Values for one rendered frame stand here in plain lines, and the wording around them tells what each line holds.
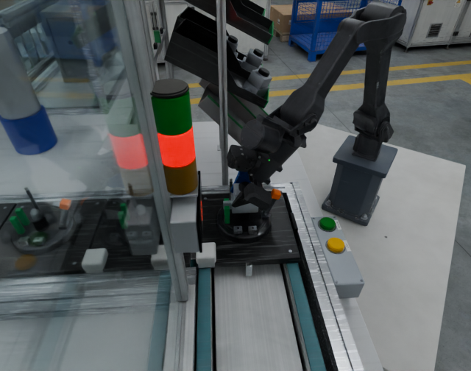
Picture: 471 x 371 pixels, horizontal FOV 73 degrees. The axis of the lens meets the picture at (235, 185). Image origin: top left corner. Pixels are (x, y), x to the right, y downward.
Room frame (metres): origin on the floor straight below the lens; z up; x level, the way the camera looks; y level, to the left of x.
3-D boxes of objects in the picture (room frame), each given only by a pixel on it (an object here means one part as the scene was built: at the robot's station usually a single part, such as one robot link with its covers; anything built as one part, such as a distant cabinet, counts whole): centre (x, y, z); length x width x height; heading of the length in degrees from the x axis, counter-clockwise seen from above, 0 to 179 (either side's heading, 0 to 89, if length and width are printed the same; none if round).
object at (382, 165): (0.76, -0.37, 0.96); 0.15 x 0.15 x 0.20; 57
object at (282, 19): (6.14, -1.27, 0.20); 1.20 x 0.80 x 0.41; 102
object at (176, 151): (0.38, 0.08, 1.33); 0.05 x 0.05 x 0.05
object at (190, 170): (0.38, 0.08, 1.28); 0.05 x 0.05 x 0.05
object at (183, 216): (0.38, 0.08, 1.29); 0.12 x 0.05 x 0.25; 4
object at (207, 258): (0.47, 0.07, 0.97); 0.05 x 0.05 x 0.04; 4
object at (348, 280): (0.50, -0.24, 0.93); 0.21 x 0.07 x 0.06; 4
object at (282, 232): (0.57, -0.02, 0.96); 0.24 x 0.24 x 0.02; 4
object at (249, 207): (0.57, -0.01, 1.06); 0.08 x 0.04 x 0.07; 94
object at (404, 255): (0.79, -0.33, 0.84); 0.90 x 0.70 x 0.03; 147
